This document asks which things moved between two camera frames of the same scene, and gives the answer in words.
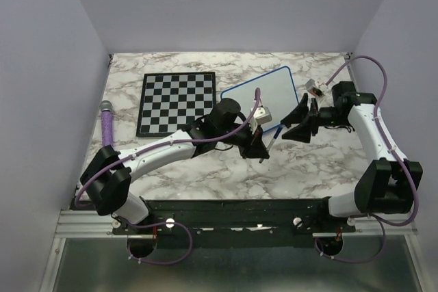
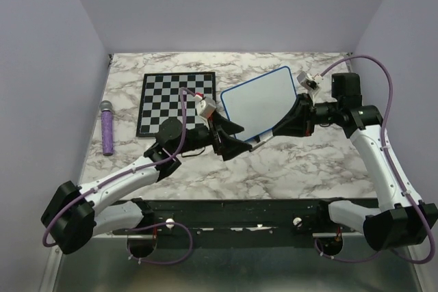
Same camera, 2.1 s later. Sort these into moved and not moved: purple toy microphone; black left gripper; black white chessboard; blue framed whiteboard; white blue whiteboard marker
Moved: black left gripper; white blue whiteboard marker
Not moved: black white chessboard; blue framed whiteboard; purple toy microphone
